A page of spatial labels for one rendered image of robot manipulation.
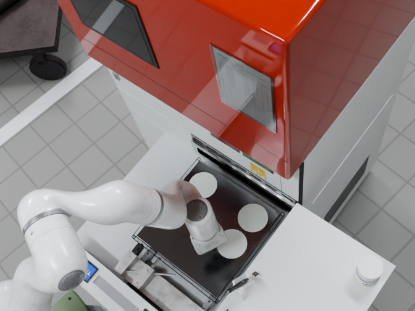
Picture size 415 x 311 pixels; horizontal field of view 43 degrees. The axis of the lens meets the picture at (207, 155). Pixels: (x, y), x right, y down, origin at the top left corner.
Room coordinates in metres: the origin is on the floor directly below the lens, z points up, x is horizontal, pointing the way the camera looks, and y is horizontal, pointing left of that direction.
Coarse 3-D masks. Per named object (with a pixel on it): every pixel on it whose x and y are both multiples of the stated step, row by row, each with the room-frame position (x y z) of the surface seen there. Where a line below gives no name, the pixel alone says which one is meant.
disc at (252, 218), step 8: (248, 208) 0.66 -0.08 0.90; (256, 208) 0.65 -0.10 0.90; (240, 216) 0.64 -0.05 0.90; (248, 216) 0.63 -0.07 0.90; (256, 216) 0.62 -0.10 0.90; (264, 216) 0.62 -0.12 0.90; (240, 224) 0.61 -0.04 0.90; (248, 224) 0.61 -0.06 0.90; (256, 224) 0.60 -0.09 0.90; (264, 224) 0.59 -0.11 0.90
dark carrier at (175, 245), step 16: (192, 176) 0.84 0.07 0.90; (224, 192) 0.74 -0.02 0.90; (240, 192) 0.72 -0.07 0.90; (224, 208) 0.69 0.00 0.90; (240, 208) 0.67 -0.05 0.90; (224, 224) 0.63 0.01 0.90; (144, 240) 0.66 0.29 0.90; (160, 240) 0.64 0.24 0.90; (176, 240) 0.63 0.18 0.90; (256, 240) 0.55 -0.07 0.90; (176, 256) 0.57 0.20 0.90; (192, 256) 0.56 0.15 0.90; (208, 256) 0.54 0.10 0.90; (240, 256) 0.51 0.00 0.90; (192, 272) 0.51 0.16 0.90; (208, 272) 0.49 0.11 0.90; (224, 272) 0.48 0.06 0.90; (208, 288) 0.44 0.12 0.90
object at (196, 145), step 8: (192, 144) 0.95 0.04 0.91; (200, 144) 0.93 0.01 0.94; (200, 152) 0.93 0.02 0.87; (208, 152) 0.89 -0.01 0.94; (208, 160) 0.90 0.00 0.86; (216, 160) 0.88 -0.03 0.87; (224, 160) 0.84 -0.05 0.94; (224, 168) 0.84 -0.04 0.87; (232, 168) 0.80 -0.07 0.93; (232, 176) 0.81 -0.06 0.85; (240, 176) 0.79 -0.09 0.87; (248, 176) 0.75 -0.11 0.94; (248, 184) 0.76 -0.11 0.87; (256, 184) 0.72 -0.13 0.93; (256, 192) 0.73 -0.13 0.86; (264, 192) 0.71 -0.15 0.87; (272, 192) 0.67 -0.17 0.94; (272, 200) 0.67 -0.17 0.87; (280, 200) 0.64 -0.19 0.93; (280, 208) 0.64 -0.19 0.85; (288, 208) 0.63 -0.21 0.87
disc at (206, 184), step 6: (198, 174) 0.84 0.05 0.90; (204, 174) 0.83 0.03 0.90; (210, 174) 0.82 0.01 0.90; (192, 180) 0.82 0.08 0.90; (198, 180) 0.82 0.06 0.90; (204, 180) 0.81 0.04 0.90; (210, 180) 0.80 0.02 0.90; (198, 186) 0.79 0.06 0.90; (204, 186) 0.78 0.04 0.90; (210, 186) 0.78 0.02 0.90; (216, 186) 0.77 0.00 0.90; (204, 192) 0.76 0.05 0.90; (210, 192) 0.76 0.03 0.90
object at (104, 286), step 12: (96, 264) 0.61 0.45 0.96; (96, 276) 0.57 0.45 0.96; (108, 276) 0.56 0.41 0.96; (84, 288) 0.54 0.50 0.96; (96, 288) 0.53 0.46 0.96; (108, 288) 0.52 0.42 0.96; (120, 288) 0.51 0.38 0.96; (108, 300) 0.48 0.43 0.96; (120, 300) 0.47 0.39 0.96; (132, 300) 0.46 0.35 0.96; (144, 300) 0.45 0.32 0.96
